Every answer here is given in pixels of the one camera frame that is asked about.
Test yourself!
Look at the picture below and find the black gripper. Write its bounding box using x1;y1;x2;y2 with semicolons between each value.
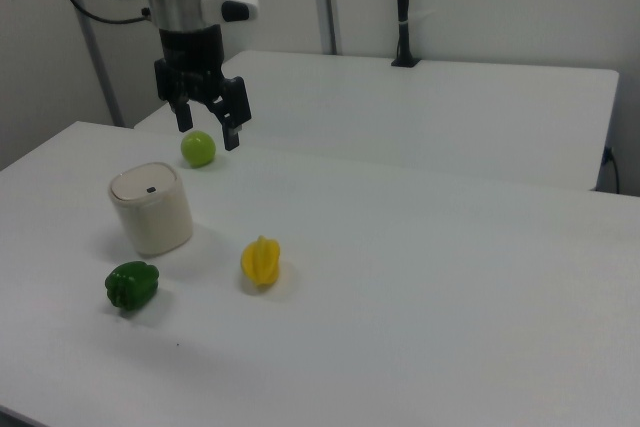
153;24;252;152

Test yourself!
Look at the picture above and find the cream bin swing lid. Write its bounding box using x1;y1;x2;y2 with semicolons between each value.
110;163;177;202

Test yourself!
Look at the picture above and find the cream plastic garbage bin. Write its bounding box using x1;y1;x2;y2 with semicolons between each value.
108;161;194;257

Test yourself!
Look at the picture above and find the green toy apple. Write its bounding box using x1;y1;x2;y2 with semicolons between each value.
179;130;218;170

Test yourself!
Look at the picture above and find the yellow toy starfruit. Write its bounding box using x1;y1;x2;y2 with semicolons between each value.
240;235;282;288

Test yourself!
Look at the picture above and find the green toy bell pepper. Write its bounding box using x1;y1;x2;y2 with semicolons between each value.
104;260;161;312

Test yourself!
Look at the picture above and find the white side table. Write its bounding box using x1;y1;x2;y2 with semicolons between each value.
133;50;620;192

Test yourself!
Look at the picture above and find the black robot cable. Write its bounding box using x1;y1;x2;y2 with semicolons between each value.
63;0;152;26

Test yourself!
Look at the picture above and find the black power cable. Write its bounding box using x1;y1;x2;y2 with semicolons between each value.
602;145;622;194

